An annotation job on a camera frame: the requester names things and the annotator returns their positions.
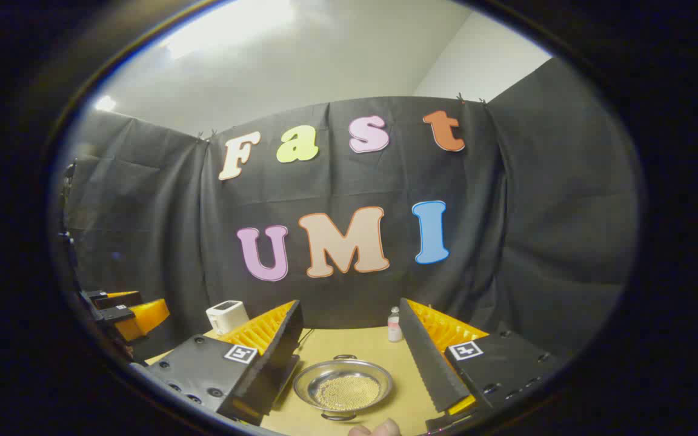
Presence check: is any stainless steel pot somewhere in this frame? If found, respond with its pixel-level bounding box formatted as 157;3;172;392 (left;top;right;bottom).
293;354;394;422

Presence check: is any white toaster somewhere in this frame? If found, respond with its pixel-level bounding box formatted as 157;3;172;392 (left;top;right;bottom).
206;300;250;336

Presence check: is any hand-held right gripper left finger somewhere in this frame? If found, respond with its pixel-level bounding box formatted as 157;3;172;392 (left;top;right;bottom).
142;299;305;426

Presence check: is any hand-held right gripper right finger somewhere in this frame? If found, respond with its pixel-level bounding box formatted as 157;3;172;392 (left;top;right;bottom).
399;297;563;432

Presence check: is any pile of soybeans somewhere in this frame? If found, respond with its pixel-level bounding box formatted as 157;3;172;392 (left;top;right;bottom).
315;374;381;411

